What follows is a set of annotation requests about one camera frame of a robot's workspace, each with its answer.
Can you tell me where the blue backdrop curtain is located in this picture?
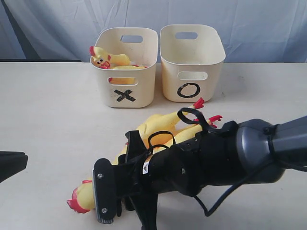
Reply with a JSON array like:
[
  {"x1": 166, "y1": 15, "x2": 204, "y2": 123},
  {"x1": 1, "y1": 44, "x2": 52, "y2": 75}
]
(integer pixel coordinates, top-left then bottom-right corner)
[{"x1": 0, "y1": 0, "x2": 307, "y2": 62}]

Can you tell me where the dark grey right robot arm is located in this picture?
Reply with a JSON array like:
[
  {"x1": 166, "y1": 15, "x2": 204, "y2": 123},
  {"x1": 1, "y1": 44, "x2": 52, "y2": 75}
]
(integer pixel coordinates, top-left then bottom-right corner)
[{"x1": 112, "y1": 113, "x2": 307, "y2": 230}]

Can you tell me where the detached yellow chicken head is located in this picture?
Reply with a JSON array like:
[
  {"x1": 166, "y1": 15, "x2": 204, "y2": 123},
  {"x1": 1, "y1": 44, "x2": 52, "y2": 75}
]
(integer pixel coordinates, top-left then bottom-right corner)
[{"x1": 89, "y1": 46, "x2": 130, "y2": 69}]

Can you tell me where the cream bin marked X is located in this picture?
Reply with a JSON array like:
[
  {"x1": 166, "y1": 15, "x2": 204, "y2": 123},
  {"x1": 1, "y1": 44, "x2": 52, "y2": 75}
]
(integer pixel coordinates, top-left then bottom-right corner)
[{"x1": 89, "y1": 27, "x2": 158, "y2": 108}]

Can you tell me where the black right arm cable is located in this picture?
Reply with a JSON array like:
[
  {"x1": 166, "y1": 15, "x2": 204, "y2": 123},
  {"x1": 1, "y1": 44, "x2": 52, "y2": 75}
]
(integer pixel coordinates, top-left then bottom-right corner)
[{"x1": 134, "y1": 107, "x2": 288, "y2": 218}]

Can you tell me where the headless yellow rubber chicken body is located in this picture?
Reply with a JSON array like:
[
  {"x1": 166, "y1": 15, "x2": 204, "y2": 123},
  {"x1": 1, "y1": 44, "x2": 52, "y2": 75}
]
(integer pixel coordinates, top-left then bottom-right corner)
[{"x1": 108, "y1": 65, "x2": 147, "y2": 85}]

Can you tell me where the yellow rubber chicken front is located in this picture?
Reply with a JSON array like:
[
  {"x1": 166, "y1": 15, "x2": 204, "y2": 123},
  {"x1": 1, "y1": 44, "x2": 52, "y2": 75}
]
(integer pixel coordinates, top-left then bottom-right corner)
[{"x1": 67, "y1": 115, "x2": 223, "y2": 213}]

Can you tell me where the yellow rubber chicken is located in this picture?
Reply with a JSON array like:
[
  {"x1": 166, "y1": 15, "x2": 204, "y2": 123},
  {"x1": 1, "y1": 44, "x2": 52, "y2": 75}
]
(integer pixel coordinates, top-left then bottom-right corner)
[
  {"x1": 67, "y1": 115, "x2": 223, "y2": 213},
  {"x1": 136, "y1": 112, "x2": 202, "y2": 149}
]

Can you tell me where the cream bin marked O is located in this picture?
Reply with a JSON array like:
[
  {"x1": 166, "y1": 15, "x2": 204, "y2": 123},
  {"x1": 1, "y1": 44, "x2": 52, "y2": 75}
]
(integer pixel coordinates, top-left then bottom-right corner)
[{"x1": 160, "y1": 24, "x2": 226, "y2": 103}]

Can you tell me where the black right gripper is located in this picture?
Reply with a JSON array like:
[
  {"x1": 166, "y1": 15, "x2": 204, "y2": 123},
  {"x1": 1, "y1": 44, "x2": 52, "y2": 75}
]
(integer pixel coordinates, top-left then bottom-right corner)
[{"x1": 115, "y1": 121, "x2": 242, "y2": 230}]

